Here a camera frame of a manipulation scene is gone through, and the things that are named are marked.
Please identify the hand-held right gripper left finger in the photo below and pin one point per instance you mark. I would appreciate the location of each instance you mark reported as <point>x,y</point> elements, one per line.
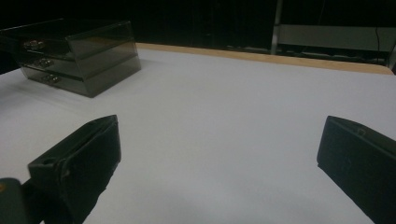
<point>81,168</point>

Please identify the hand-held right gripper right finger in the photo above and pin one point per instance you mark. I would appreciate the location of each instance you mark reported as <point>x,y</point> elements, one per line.
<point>358,161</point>

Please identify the transparent grey drawer organiser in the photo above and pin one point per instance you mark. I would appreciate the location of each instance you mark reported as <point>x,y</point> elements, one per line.
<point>93,62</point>

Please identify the grey metal stand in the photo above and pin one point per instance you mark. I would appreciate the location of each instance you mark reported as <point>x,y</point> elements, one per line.
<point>327,37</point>

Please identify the white table sheet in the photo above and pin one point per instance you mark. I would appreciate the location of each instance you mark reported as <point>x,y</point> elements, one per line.
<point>218,124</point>

